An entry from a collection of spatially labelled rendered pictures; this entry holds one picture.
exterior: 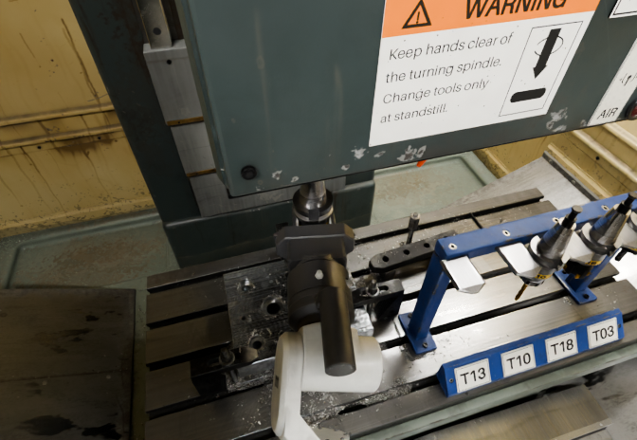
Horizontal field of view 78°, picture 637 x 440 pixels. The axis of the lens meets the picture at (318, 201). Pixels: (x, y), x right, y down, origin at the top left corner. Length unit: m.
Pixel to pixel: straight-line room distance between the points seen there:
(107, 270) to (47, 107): 0.58
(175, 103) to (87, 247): 0.91
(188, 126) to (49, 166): 0.73
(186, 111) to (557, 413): 1.14
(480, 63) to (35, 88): 1.32
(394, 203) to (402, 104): 1.42
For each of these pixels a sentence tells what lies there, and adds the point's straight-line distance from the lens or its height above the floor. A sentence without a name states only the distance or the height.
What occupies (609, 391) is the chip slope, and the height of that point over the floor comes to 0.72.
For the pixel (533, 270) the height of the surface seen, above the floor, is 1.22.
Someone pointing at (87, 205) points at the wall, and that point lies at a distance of 1.74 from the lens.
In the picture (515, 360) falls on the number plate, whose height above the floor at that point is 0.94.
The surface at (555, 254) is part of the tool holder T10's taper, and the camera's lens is 0.78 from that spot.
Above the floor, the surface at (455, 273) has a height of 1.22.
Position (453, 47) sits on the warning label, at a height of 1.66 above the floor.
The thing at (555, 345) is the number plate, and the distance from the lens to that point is 1.05.
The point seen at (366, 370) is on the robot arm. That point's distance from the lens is 0.50.
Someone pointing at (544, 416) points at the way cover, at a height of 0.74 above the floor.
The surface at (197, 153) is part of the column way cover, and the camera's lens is 1.06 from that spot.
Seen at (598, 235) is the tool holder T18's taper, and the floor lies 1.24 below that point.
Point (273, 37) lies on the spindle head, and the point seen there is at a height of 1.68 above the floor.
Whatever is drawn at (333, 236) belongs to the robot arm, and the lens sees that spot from 0.59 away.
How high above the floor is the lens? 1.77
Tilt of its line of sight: 45 degrees down
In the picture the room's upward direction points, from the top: straight up
